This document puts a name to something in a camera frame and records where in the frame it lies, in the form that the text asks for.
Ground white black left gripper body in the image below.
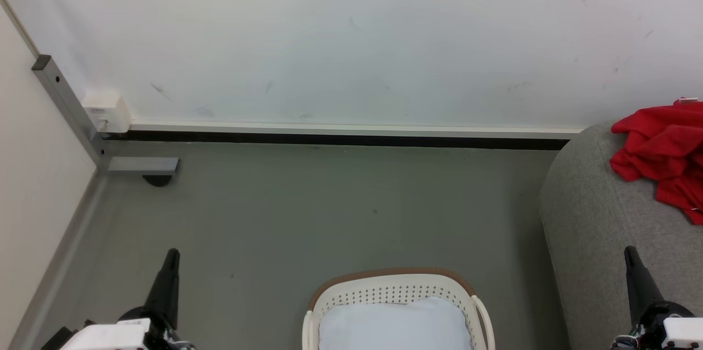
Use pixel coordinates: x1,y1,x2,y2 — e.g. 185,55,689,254
60,306,193,350

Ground white laundry basket brown rim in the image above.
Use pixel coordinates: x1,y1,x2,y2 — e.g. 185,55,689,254
302,268,495,350

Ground grey fabric sofa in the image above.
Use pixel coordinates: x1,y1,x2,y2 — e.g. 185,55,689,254
540,121,703,350

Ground red clothing item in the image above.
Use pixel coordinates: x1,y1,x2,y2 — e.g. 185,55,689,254
610,97,703,225

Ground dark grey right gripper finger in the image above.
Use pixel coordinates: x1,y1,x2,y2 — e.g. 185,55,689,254
624,246,662,329

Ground small white wall box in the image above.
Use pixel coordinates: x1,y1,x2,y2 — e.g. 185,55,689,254
82,91,132,134

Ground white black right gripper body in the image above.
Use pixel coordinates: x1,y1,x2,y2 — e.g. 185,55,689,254
612,302,703,350

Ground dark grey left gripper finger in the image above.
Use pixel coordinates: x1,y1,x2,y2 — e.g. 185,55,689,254
146,248,181,329

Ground light blue clothing item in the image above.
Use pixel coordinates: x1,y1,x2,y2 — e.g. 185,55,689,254
319,297,473,350

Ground grey metal frame post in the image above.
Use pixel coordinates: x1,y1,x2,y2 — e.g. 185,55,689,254
32,55,180,176

